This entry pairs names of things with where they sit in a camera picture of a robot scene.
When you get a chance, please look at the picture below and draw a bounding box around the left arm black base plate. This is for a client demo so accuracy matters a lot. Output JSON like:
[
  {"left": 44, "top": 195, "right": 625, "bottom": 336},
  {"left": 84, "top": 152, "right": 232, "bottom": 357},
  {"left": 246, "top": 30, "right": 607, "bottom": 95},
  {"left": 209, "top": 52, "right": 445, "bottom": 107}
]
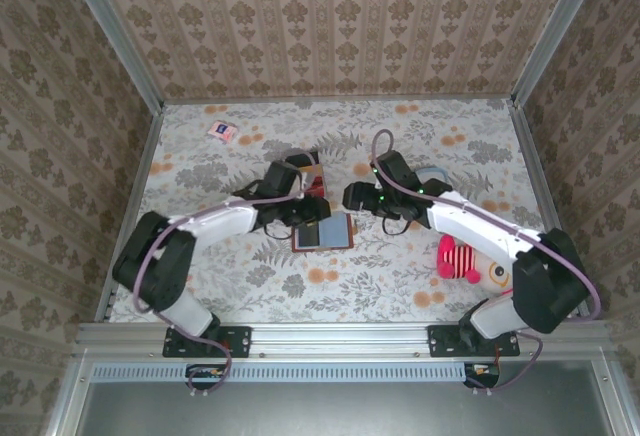
[{"left": 162, "top": 323, "right": 252, "bottom": 359}]

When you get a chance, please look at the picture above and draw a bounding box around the grey metal sheet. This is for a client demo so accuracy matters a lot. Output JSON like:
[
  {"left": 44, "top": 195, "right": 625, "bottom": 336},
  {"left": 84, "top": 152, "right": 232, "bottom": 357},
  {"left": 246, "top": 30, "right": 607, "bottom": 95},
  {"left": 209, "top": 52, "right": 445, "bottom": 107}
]
[{"left": 79, "top": 380, "right": 609, "bottom": 436}]

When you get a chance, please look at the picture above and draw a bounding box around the red book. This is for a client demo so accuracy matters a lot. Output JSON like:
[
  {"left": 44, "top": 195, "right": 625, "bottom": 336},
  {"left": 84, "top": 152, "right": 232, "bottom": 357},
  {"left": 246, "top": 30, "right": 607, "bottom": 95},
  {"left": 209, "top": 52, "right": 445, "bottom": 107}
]
[{"left": 291, "top": 211, "right": 355, "bottom": 253}]

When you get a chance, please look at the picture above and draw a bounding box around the small pink packet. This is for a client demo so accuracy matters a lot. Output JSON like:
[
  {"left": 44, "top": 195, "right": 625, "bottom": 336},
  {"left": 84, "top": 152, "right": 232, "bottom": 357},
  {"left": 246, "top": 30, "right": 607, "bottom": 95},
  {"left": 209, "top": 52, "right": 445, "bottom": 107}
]
[{"left": 207, "top": 119, "right": 239, "bottom": 143}]

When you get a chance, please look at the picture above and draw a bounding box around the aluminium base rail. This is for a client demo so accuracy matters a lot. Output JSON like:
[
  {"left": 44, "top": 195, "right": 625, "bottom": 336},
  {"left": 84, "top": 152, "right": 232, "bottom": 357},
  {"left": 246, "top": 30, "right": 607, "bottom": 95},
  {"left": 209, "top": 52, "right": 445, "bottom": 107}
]
[{"left": 74, "top": 320, "right": 611, "bottom": 357}]

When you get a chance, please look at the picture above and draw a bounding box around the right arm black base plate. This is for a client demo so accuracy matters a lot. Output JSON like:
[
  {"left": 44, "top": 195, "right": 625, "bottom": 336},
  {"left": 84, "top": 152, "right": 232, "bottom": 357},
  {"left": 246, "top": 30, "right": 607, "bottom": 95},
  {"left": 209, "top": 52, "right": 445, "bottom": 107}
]
[{"left": 427, "top": 323, "right": 521, "bottom": 359}]

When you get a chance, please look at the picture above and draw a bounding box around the aluminium frame post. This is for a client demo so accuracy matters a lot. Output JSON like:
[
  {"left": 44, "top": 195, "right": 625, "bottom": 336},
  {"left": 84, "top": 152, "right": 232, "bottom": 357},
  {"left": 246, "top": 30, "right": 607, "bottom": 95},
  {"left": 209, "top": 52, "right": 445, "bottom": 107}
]
[
  {"left": 510, "top": 0, "right": 614, "bottom": 107},
  {"left": 58, "top": 0, "right": 166, "bottom": 115}
]

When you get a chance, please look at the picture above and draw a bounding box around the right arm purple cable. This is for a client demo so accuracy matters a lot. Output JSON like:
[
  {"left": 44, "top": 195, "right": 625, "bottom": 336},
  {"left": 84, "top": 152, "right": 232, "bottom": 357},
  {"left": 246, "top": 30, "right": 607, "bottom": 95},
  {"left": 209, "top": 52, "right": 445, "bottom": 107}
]
[{"left": 370, "top": 129, "right": 601, "bottom": 397}]

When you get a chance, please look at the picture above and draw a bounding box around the floral table cover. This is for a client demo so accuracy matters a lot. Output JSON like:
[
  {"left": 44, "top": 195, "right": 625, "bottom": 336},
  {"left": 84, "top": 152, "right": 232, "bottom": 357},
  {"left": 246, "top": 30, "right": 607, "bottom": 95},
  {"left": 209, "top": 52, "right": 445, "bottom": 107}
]
[{"left": 102, "top": 97, "right": 586, "bottom": 325}]

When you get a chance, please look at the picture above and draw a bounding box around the red jewellery box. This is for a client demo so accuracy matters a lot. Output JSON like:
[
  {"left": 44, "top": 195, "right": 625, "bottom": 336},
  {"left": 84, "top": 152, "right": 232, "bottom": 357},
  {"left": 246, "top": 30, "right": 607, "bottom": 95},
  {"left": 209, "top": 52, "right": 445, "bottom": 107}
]
[{"left": 284, "top": 151, "right": 327, "bottom": 197}]

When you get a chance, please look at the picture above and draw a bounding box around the aluminium side rail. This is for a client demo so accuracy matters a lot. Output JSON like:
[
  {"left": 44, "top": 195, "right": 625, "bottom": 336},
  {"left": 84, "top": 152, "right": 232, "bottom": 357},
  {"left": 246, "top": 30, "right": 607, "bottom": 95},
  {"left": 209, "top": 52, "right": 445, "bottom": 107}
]
[
  {"left": 507, "top": 98, "right": 591, "bottom": 322},
  {"left": 94, "top": 103, "right": 166, "bottom": 325}
]

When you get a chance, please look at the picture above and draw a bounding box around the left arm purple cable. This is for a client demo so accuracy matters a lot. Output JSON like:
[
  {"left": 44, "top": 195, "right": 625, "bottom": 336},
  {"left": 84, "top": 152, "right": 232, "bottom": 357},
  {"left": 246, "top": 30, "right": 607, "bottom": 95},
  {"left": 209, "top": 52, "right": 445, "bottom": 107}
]
[{"left": 133, "top": 165, "right": 309, "bottom": 400}]

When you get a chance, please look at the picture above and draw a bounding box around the pink striped plush toy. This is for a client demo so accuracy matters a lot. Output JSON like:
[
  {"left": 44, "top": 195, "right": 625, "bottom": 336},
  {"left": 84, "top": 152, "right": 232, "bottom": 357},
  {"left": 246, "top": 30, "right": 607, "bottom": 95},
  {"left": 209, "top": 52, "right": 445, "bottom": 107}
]
[{"left": 435, "top": 234, "right": 514, "bottom": 300}]

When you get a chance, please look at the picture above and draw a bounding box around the grey slotted cable duct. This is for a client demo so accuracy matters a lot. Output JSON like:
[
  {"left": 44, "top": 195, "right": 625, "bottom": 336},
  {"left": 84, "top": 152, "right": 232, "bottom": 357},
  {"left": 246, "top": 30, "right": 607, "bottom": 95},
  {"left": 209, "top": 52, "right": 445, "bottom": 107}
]
[{"left": 92, "top": 361, "right": 469, "bottom": 383}]

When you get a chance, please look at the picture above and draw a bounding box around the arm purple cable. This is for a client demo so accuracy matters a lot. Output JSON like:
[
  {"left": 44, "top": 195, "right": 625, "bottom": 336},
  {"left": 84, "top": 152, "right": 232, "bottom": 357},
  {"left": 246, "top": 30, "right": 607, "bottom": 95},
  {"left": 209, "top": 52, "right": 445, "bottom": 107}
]
[
  {"left": 133, "top": 165, "right": 309, "bottom": 400},
  {"left": 370, "top": 129, "right": 601, "bottom": 397}
]

